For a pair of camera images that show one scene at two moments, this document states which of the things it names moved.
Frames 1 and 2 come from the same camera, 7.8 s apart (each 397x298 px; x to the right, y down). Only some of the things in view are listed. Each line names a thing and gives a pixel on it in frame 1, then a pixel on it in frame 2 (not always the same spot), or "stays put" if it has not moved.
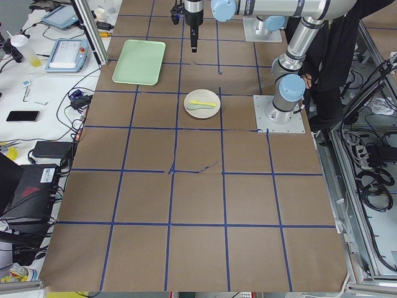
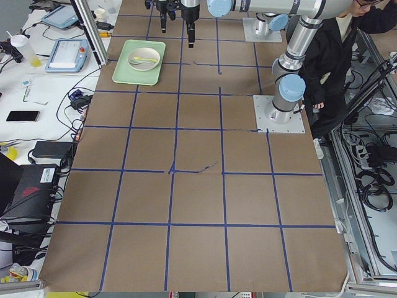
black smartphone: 23,116 stays put
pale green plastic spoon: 193,107 → 135,61
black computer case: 31,208 stays put
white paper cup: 100,14 stays put
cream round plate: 203,95 → 144,58
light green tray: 139,62 stays put
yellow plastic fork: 201,103 → 154,60
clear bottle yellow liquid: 22,42 stays put
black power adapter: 51,149 stays put
